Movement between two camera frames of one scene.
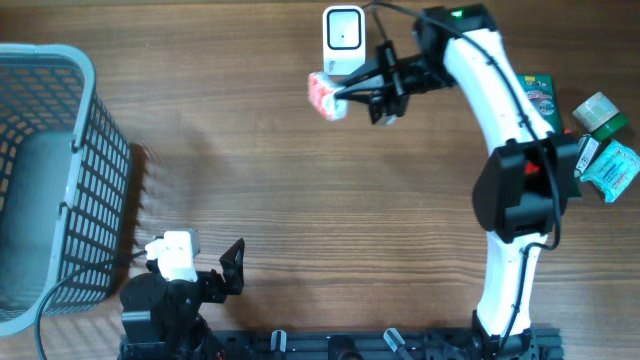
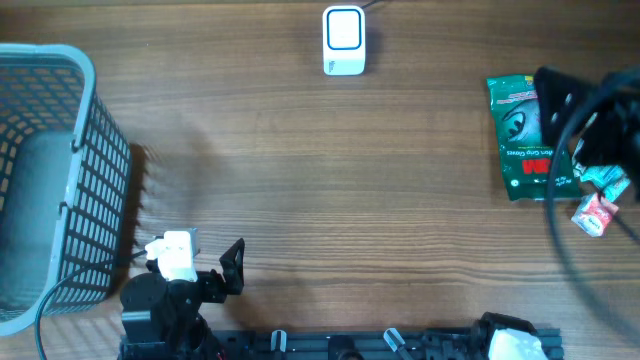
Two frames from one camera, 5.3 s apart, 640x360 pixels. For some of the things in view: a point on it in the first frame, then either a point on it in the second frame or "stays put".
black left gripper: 217,292 stays put
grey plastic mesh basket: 65,176 stays put
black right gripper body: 409,75 → 621,143
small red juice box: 321,91 → 594,216
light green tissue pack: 614,169 stays put
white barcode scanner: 344,39 stays put
